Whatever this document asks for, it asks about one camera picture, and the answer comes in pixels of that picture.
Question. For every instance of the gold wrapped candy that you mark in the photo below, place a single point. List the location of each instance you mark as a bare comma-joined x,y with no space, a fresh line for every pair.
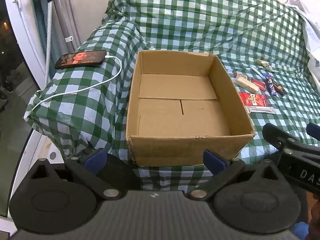
266,66

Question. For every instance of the large red snack packet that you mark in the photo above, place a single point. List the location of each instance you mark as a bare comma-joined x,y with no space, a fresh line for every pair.
249,99

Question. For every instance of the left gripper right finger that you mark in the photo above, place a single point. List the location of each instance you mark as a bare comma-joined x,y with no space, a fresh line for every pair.
224,171

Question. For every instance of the silver white snack bar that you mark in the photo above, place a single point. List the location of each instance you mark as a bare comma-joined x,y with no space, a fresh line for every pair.
260,109

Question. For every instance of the clear rice cracker packet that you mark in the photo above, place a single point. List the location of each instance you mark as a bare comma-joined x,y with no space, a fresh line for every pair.
243,81

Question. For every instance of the white window door frame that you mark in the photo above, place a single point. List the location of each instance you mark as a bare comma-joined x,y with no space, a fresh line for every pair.
22,19

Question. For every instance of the green checkered sofa cover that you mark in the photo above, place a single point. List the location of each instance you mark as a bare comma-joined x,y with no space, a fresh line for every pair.
85,108

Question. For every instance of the black smartphone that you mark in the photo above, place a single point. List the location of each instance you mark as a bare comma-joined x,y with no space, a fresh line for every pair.
92,58

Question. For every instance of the grey curtain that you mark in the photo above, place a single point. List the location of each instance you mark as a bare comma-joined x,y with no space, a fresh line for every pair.
68,34

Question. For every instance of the dark brown cracker packet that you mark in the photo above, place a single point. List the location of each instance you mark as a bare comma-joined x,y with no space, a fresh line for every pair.
279,89

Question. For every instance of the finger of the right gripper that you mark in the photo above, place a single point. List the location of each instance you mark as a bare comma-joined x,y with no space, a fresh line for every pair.
313,130

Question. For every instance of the open cardboard box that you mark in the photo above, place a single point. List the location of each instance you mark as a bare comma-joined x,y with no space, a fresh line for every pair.
180,105

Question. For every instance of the small red snack packet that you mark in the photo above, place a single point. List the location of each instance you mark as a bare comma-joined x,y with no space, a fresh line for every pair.
260,84

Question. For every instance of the thin white blue sachet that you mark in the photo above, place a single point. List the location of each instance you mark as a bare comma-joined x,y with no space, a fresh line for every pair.
257,71

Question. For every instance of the purple snack bar wrapper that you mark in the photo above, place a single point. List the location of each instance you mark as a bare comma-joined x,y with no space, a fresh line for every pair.
270,85

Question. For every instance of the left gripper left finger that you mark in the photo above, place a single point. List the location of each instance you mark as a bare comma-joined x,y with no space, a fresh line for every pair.
86,171

